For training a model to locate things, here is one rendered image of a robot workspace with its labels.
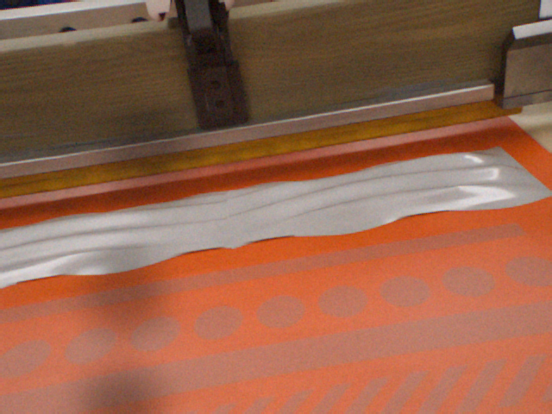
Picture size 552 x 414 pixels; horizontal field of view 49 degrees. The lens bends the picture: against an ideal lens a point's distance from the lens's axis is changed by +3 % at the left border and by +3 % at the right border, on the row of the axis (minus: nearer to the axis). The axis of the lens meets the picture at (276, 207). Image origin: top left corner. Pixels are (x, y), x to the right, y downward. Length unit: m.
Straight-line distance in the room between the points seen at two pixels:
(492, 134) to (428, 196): 0.10
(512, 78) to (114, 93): 0.25
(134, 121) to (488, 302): 0.24
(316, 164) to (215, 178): 0.07
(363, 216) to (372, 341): 0.10
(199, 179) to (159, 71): 0.08
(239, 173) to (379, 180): 0.10
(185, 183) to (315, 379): 0.21
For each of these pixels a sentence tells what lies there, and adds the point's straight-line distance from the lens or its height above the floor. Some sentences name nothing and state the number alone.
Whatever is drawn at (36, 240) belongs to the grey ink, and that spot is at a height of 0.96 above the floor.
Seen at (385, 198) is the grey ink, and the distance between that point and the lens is 0.34.
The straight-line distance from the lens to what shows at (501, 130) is 0.44.
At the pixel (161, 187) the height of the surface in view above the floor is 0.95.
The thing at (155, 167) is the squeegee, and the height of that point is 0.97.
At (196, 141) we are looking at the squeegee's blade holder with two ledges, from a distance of 0.38.
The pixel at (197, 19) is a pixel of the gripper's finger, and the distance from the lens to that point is 0.32.
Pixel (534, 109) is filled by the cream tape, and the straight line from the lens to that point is 0.48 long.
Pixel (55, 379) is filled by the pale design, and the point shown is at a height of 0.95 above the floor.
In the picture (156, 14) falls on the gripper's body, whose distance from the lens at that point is 0.34.
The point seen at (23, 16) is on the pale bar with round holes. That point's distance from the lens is 0.64.
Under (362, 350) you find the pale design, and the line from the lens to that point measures 0.25.
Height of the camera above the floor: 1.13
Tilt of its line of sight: 29 degrees down
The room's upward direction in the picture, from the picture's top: 9 degrees counter-clockwise
